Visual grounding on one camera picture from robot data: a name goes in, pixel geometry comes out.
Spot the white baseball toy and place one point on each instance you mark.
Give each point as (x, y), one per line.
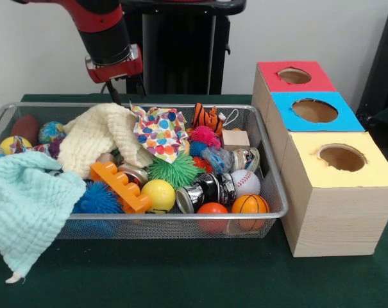
(246, 181)

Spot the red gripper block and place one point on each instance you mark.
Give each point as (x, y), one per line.
(116, 72)

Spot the cream waffle cloth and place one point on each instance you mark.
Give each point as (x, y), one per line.
(91, 138)

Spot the red orange ball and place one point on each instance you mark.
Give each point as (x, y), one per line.
(213, 208)

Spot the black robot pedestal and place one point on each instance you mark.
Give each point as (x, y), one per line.
(187, 48)

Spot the dark green table cloth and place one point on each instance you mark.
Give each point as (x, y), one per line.
(181, 276)

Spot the black floor stand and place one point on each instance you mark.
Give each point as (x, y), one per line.
(383, 64)

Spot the orange basketball toy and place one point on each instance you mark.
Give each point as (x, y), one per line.
(249, 203)

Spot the orange toy brick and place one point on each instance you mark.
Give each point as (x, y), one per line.
(123, 184)

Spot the clear mesh bin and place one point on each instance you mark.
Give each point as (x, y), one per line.
(168, 227)

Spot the polka dot paper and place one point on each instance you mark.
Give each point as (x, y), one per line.
(161, 131)

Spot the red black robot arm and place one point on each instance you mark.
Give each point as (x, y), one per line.
(104, 35)

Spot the yellow smiley ball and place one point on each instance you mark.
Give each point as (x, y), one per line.
(160, 192)

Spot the blue spiky ball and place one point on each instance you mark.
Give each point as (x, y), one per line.
(99, 199)

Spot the side table green cloth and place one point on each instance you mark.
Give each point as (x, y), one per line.
(387, 115)

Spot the mint green cloth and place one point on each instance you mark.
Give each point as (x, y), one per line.
(27, 205)

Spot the green spiky ball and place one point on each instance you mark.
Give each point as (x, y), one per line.
(172, 171)

